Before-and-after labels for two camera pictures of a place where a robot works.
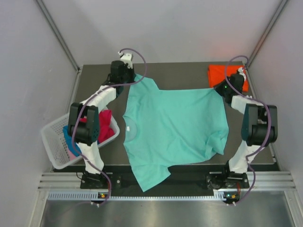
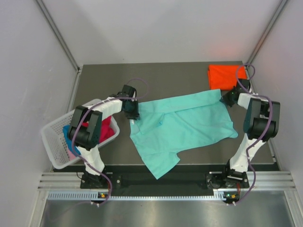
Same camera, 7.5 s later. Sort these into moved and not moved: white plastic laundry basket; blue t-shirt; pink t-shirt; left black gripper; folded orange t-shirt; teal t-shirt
Moved: teal t-shirt; left black gripper
Not moved: white plastic laundry basket; folded orange t-shirt; pink t-shirt; blue t-shirt
